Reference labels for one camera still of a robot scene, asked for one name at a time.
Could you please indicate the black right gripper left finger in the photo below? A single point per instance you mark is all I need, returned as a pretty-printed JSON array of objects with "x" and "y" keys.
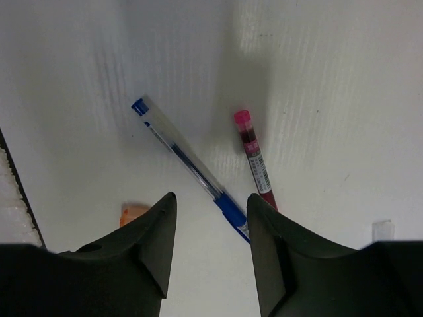
[{"x": 125, "y": 273}]

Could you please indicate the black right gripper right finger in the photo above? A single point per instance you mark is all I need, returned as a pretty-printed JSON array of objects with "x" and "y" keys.
[{"x": 300, "y": 273}]

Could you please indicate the blue gel pen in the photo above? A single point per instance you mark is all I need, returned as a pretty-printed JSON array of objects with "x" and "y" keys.
[{"x": 160, "y": 126}]

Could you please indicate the pink red gel pen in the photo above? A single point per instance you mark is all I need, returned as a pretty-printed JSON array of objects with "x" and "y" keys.
[{"x": 254, "y": 155}]

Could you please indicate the orange correction tape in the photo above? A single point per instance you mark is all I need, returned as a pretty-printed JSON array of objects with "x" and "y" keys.
[{"x": 131, "y": 211}]

